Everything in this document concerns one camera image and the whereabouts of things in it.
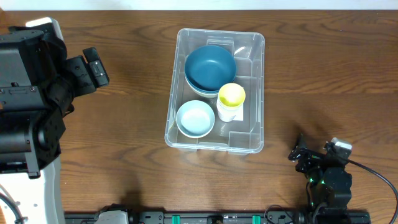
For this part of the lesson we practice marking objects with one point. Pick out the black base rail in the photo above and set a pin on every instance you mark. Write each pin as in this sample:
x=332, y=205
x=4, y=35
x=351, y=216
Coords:
x=118, y=214

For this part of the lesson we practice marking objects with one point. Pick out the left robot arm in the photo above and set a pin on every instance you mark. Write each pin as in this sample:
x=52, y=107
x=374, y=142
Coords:
x=38, y=85

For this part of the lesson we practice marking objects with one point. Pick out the light blue cup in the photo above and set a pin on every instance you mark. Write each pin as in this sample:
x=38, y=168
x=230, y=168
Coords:
x=228, y=108

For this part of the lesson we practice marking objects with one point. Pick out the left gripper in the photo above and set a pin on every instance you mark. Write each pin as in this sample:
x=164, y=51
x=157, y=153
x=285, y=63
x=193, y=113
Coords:
x=78, y=75

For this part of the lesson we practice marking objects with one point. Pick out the grey bowl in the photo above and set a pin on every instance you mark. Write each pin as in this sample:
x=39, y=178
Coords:
x=195, y=119

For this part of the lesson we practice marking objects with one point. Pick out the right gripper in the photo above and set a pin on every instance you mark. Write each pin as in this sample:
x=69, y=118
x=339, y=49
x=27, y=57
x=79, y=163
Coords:
x=306, y=157

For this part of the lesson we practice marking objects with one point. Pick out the dark blue bowl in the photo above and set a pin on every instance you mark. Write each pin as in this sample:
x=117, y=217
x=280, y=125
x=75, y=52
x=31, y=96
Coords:
x=208, y=92
x=210, y=67

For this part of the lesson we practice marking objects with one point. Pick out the cream cup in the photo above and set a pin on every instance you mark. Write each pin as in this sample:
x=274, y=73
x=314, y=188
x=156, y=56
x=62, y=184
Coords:
x=235, y=114

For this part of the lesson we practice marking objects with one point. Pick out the white label in container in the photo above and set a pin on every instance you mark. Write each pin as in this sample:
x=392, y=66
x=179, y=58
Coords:
x=239, y=114

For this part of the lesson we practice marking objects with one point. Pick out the yellow cup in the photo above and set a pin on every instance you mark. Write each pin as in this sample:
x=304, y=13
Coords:
x=232, y=95

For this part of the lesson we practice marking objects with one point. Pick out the cream bowl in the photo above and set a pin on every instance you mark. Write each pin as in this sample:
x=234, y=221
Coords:
x=205, y=95

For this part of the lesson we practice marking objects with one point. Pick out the pink cup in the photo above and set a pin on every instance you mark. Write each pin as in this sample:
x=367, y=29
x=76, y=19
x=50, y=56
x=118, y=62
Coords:
x=224, y=119

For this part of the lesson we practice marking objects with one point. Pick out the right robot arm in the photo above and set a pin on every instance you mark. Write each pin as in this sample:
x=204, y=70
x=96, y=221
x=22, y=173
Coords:
x=328, y=185

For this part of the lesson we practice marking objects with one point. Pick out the clear plastic storage container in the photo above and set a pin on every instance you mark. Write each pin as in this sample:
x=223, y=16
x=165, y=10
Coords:
x=235, y=137

